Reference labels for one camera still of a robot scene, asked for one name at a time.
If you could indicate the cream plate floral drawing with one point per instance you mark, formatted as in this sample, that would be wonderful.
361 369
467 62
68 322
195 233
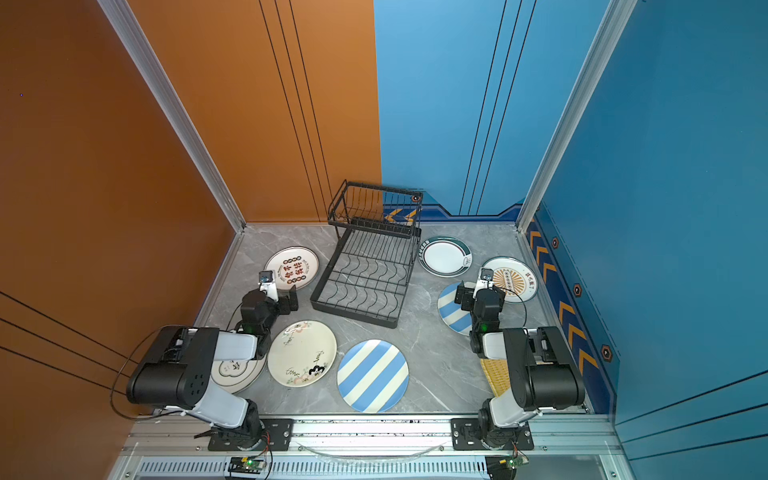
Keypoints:
302 354

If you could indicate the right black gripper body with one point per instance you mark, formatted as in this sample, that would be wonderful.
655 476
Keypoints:
469 297

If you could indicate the white plate red characters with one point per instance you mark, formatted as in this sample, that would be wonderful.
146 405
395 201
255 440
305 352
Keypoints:
294 266

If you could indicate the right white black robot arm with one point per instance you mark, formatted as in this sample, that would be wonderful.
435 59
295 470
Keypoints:
542 373

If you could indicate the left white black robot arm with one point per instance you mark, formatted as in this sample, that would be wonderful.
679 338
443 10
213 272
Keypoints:
175 372

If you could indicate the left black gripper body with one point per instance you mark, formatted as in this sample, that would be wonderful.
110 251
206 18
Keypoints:
285 298

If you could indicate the right green circuit board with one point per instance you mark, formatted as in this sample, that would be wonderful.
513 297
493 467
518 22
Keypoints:
515 461

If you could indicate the white plate green red rim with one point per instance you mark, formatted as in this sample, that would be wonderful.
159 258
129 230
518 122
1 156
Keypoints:
445 256

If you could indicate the black wire dish rack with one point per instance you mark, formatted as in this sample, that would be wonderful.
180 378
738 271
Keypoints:
378 230

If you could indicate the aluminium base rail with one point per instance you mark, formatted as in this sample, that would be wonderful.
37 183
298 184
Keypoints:
387 446

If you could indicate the white plate orange sunburst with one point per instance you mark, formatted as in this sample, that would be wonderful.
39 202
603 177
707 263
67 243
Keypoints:
514 277

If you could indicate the green circuit board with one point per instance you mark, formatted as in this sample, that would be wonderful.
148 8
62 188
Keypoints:
246 467
515 461

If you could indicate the blue white striped plate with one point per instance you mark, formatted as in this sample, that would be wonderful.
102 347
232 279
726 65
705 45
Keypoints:
373 376

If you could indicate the yellow woven bamboo tray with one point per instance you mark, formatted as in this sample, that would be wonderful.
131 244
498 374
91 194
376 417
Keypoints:
497 375

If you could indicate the left green circuit board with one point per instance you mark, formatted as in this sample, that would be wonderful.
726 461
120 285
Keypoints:
246 467

